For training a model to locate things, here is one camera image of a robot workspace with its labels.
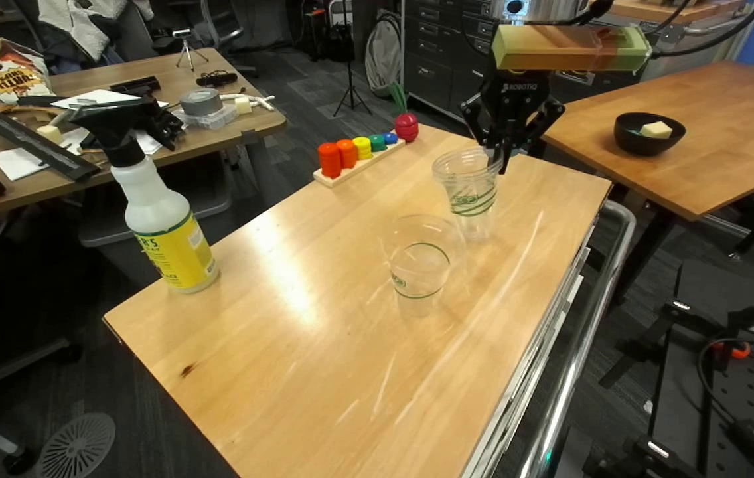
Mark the pale food in bowl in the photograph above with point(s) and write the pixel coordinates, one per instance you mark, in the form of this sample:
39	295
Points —
657	130

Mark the black tripod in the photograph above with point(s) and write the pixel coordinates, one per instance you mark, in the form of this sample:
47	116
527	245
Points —
348	55

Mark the brown office desk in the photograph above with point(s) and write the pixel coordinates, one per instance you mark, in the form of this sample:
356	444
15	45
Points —
244	122

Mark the red apple toy green leaf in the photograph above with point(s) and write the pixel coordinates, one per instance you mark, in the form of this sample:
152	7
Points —
406	129

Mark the black flat device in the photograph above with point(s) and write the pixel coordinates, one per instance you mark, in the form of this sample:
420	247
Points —
134	85

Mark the grey round slotted disc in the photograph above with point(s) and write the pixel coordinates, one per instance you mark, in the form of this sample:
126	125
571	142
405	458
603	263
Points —
76	446

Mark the white sheet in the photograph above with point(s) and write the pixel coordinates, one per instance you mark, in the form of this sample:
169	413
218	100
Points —
94	100

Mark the long black bar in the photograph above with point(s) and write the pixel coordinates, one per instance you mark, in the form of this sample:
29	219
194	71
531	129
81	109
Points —
36	148

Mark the black bowl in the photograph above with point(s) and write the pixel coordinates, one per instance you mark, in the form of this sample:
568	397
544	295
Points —
649	142

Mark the spray bottle yellow label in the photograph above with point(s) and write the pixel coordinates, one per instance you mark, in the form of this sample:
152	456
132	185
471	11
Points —
159	221

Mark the chips bag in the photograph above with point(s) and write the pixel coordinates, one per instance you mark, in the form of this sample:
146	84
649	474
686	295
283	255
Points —
9	77

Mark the yellow peg block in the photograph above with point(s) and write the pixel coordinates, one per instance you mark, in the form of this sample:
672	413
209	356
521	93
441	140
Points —
363	148

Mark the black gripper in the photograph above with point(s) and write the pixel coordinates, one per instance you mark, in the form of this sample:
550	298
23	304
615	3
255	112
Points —
514	101

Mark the black remote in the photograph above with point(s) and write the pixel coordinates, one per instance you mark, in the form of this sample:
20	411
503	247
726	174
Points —
218	77

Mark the red peg block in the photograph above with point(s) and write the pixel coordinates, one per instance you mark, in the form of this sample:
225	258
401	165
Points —
329	160

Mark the grey drawer cabinet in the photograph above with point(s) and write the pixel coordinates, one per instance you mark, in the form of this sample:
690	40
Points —
433	55

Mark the pale jacket on chair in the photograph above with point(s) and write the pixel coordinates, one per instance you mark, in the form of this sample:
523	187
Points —
85	28

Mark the grey round container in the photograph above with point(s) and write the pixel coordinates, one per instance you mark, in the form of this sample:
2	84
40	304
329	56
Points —
205	104

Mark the orange clamp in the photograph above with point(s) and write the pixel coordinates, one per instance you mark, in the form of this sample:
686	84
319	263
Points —
736	351

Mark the light wooden side table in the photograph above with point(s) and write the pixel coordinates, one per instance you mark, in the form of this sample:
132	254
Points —
732	133

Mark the white paper note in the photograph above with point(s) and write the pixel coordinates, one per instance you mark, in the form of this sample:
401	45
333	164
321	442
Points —
16	164

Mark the pale wooden peg tray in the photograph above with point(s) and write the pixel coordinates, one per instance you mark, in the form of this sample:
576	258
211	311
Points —
340	177

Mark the orange peg block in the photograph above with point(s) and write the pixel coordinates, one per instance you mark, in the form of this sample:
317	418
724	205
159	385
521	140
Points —
345	152

